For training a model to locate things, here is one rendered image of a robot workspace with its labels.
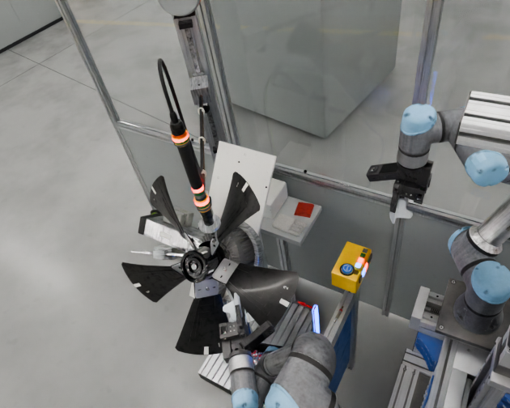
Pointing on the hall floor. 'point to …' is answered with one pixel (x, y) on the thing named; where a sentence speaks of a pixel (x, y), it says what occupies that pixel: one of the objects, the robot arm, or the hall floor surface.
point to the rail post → (353, 333)
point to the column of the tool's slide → (205, 74)
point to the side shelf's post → (283, 254)
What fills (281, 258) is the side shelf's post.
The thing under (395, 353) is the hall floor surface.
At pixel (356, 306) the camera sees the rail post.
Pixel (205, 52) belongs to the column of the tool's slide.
